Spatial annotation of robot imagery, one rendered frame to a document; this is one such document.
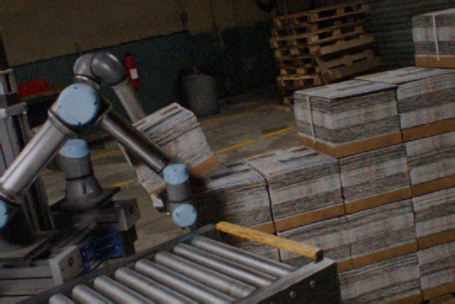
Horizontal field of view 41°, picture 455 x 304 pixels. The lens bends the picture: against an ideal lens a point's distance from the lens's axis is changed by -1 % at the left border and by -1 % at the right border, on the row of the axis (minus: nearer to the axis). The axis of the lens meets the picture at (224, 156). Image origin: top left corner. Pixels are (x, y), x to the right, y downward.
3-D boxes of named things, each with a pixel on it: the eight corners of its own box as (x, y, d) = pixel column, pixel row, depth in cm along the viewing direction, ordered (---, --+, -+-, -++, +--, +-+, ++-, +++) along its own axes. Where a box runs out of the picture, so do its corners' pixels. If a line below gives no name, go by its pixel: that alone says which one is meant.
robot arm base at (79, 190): (59, 204, 243) (53, 180, 241) (77, 192, 257) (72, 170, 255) (91, 201, 239) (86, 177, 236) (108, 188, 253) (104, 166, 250)
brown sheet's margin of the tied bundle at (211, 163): (147, 195, 236) (142, 185, 235) (211, 157, 240) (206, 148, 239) (153, 204, 221) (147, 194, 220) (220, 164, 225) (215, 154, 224)
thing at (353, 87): (293, 93, 259) (293, 91, 259) (354, 81, 265) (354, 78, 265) (330, 100, 224) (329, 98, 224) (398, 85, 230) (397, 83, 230)
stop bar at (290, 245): (224, 226, 188) (223, 220, 188) (325, 255, 153) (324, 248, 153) (216, 229, 186) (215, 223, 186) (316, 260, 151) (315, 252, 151)
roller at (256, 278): (186, 254, 184) (182, 239, 183) (290, 295, 146) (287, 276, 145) (171, 260, 181) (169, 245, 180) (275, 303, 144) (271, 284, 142)
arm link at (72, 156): (74, 179, 237) (67, 145, 234) (57, 176, 247) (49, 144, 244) (99, 170, 246) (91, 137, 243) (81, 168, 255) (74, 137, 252)
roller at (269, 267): (203, 247, 188) (200, 232, 187) (309, 285, 150) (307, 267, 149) (189, 252, 185) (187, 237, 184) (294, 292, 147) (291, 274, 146)
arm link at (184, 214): (196, 201, 189) (201, 227, 191) (188, 193, 200) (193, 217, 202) (171, 206, 187) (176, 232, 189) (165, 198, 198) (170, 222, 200)
